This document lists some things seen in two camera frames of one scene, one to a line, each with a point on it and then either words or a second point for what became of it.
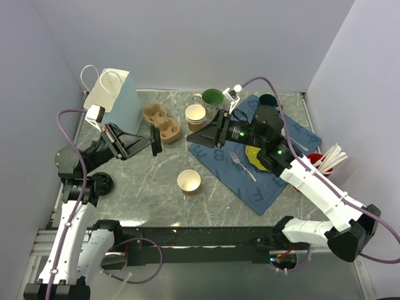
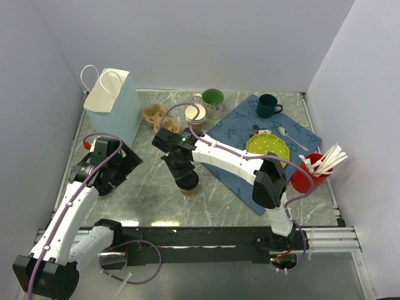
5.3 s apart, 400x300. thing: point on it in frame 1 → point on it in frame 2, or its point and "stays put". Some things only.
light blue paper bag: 116,91 stays put
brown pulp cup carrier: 157,115 stays put
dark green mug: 268,100 stays put
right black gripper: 209,135 → 177,173
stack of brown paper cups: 195,116 stays put
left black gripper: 122,144 → 129,161
